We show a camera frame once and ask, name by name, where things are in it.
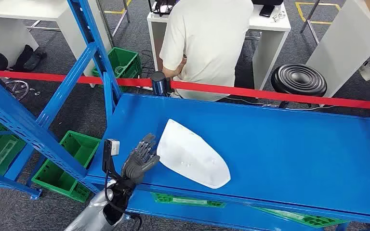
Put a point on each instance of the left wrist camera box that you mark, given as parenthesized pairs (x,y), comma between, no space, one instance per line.
(114,147)

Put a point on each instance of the red barrier belt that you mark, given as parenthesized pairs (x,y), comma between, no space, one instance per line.
(44,76)
(268,94)

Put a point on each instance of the black monitor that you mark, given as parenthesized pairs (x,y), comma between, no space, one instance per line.
(268,2)

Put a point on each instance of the blue metal shelf rack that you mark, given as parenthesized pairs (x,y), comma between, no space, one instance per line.
(268,143)
(19,188)

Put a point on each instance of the black bag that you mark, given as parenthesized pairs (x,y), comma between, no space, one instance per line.
(28,59)

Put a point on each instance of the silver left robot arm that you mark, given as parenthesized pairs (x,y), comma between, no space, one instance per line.
(89,213)

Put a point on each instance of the clear glasses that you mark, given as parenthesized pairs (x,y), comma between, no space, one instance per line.
(279,16)

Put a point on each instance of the black desk device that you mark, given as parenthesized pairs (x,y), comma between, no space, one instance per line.
(162,6)

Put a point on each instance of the grey metal table frame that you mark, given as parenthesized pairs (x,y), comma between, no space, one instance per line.
(309,16)
(120,24)

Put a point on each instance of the dark barrier post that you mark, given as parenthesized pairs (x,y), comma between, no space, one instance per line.
(158,83)

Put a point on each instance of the black phone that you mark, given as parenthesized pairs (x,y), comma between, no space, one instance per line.
(266,10)

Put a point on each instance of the white desk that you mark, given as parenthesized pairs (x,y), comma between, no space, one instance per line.
(341,47)
(269,41)
(19,9)

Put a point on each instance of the white plastic shell part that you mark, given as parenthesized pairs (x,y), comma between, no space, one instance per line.
(191,156)

